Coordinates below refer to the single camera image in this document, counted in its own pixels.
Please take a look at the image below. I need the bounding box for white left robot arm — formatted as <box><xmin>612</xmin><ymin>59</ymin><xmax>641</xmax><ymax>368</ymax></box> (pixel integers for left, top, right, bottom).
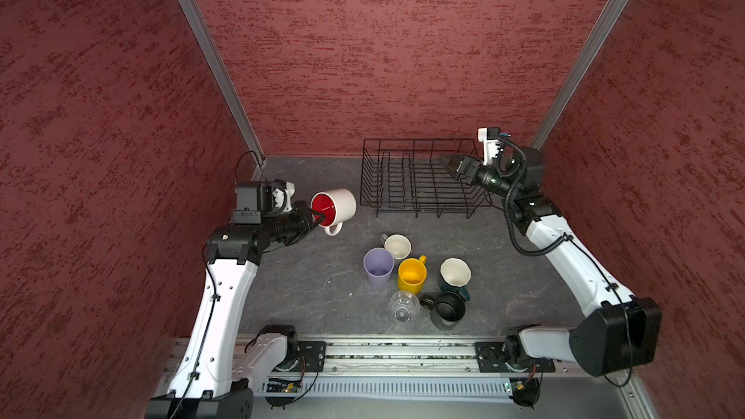
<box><xmin>145</xmin><ymin>180</ymin><xmax>324</xmax><ymax>418</ymax></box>

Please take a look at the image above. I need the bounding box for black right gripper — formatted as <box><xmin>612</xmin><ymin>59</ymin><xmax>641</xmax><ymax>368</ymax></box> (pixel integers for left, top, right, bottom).
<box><xmin>437</xmin><ymin>155</ymin><xmax>519</xmax><ymax>198</ymax></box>

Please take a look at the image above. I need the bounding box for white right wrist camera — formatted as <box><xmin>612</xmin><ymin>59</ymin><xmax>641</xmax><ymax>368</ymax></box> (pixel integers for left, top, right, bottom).
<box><xmin>477</xmin><ymin>127</ymin><xmax>504</xmax><ymax>166</ymax></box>

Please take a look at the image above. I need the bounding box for lilac plastic cup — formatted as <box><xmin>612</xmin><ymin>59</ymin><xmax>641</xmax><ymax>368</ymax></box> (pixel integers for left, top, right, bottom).
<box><xmin>363</xmin><ymin>248</ymin><xmax>396</xmax><ymax>288</ymax></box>

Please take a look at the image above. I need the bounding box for clear glass cup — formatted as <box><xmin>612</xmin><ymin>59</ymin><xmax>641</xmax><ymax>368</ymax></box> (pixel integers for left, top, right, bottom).
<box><xmin>389</xmin><ymin>291</ymin><xmax>421</xmax><ymax>324</ymax></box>

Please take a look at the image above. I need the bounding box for black mounting plate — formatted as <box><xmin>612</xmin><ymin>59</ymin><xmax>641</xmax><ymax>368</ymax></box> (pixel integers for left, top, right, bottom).
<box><xmin>475</xmin><ymin>341</ymin><xmax>556</xmax><ymax>374</ymax></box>
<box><xmin>292</xmin><ymin>341</ymin><xmax>328</xmax><ymax>374</ymax></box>

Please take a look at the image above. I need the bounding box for small cream mug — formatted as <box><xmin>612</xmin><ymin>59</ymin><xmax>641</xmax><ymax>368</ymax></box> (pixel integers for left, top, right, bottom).
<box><xmin>380</xmin><ymin>234</ymin><xmax>412</xmax><ymax>261</ymax></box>

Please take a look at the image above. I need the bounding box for aluminium corner post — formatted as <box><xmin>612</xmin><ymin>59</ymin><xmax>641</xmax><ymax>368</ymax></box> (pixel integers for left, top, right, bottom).
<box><xmin>178</xmin><ymin>0</ymin><xmax>266</xmax><ymax>168</ymax></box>
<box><xmin>531</xmin><ymin>0</ymin><xmax>630</xmax><ymax>149</ymax></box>

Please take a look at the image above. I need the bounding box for right aluminium corner post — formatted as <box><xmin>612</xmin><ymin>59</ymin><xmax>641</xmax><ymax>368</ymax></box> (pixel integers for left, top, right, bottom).
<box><xmin>531</xmin><ymin>0</ymin><xmax>630</xmax><ymax>149</ymax></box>

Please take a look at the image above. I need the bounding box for black mug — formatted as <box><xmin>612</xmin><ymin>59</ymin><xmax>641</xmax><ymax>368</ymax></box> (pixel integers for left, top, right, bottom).
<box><xmin>419</xmin><ymin>292</ymin><xmax>467</xmax><ymax>331</ymax></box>

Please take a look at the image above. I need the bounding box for white mug red inside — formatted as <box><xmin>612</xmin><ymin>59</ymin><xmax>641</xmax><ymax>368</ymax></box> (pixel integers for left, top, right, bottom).
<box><xmin>310</xmin><ymin>188</ymin><xmax>357</xmax><ymax>237</ymax></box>

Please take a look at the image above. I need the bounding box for left aluminium corner post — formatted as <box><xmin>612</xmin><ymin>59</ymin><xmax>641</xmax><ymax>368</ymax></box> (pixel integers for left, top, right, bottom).
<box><xmin>178</xmin><ymin>0</ymin><xmax>266</xmax><ymax>168</ymax></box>

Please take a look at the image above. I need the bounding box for black wire dish rack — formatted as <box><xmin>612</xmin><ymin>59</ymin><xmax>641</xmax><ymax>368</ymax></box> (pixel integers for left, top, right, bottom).
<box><xmin>360</xmin><ymin>139</ymin><xmax>493</xmax><ymax>217</ymax></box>

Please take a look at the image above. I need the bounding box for dark green white-inside mug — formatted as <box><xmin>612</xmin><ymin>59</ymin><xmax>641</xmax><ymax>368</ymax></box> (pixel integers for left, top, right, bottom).
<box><xmin>438</xmin><ymin>257</ymin><xmax>471</xmax><ymax>302</ymax></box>

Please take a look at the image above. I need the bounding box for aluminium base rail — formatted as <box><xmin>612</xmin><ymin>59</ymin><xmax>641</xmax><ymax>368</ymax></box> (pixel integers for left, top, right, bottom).
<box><xmin>162</xmin><ymin>336</ymin><xmax>583</xmax><ymax>400</ymax></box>

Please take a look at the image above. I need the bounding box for yellow mug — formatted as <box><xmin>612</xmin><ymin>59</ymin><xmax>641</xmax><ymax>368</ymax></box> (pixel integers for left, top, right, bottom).
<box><xmin>397</xmin><ymin>255</ymin><xmax>428</xmax><ymax>295</ymax></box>

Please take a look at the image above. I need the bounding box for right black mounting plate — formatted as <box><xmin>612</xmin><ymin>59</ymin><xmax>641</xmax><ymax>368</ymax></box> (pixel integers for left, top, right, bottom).
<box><xmin>475</xmin><ymin>341</ymin><xmax>556</xmax><ymax>374</ymax></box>

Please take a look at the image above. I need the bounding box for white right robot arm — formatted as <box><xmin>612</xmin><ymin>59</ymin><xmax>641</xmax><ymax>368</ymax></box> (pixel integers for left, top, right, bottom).
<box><xmin>440</xmin><ymin>143</ymin><xmax>663</xmax><ymax>377</ymax></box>

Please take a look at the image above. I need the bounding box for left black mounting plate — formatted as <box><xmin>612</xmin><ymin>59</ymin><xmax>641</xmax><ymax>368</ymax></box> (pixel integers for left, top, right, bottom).
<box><xmin>292</xmin><ymin>341</ymin><xmax>328</xmax><ymax>374</ymax></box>

